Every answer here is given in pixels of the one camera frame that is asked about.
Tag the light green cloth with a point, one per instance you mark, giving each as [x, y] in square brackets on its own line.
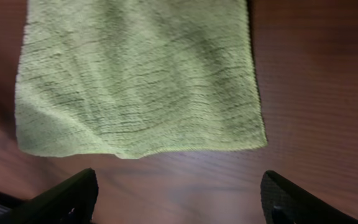
[137, 78]

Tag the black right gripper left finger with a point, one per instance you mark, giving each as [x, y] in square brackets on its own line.
[70, 202]

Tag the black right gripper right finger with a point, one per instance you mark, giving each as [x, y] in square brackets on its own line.
[285, 202]

